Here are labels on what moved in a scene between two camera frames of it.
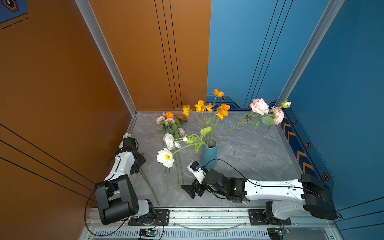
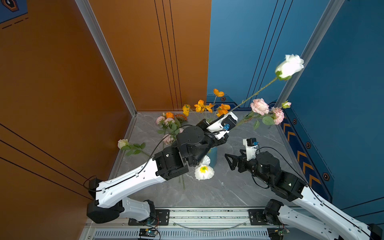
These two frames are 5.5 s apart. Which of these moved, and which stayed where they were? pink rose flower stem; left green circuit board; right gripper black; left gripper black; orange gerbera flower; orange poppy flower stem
Moved: right gripper black; left gripper black
Stayed: left green circuit board; pink rose flower stem; orange poppy flower stem; orange gerbera flower
